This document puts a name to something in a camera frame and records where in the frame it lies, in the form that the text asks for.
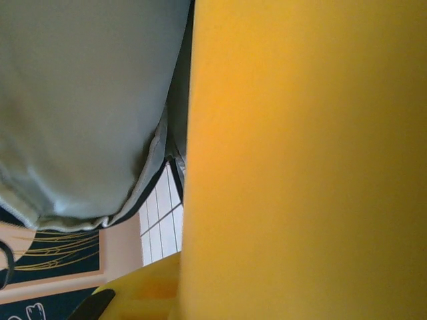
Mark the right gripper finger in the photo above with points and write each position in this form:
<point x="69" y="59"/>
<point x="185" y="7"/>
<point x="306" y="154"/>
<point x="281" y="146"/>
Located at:
<point x="146" y="293"/>

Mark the yellow illustrated book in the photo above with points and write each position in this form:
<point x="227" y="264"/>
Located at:
<point x="300" y="150"/>

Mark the navy blue backpack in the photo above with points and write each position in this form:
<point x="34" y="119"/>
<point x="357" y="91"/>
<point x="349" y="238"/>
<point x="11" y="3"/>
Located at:
<point x="83" y="100"/>

